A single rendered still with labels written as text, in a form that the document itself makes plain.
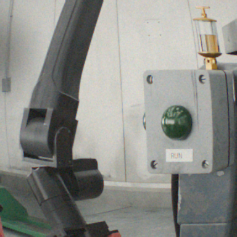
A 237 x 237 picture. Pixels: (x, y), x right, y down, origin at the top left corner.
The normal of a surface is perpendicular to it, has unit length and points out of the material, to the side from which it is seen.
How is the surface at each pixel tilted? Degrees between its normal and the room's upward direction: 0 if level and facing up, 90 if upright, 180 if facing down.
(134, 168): 90
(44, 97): 69
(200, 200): 90
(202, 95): 90
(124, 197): 90
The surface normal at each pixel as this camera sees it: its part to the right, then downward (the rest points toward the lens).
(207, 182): -0.65, 0.07
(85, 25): 0.74, 0.03
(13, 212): 0.72, -0.26
